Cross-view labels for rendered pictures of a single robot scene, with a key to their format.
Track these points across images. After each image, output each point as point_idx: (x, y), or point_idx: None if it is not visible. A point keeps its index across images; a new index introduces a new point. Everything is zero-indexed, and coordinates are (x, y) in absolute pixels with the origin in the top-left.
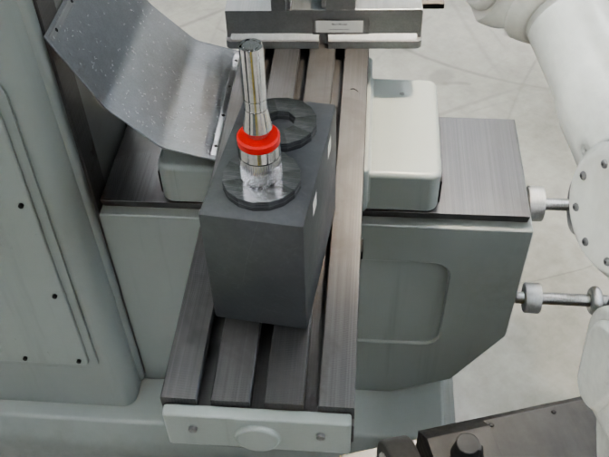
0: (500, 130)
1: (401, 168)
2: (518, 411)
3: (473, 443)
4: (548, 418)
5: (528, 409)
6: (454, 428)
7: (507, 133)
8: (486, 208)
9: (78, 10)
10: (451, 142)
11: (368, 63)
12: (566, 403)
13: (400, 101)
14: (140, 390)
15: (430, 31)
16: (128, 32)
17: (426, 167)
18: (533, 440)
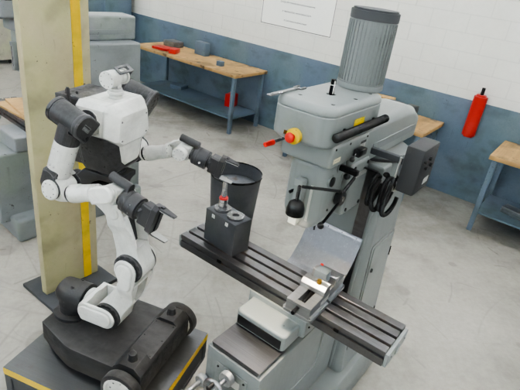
0: (257, 365)
1: (248, 303)
2: (170, 336)
3: (170, 308)
4: (162, 338)
5: (169, 338)
6: (180, 319)
7: (253, 366)
8: (226, 334)
9: (326, 229)
10: (262, 348)
11: (285, 294)
12: (160, 345)
13: (280, 323)
14: None
15: None
16: (332, 252)
17: (244, 308)
18: (160, 331)
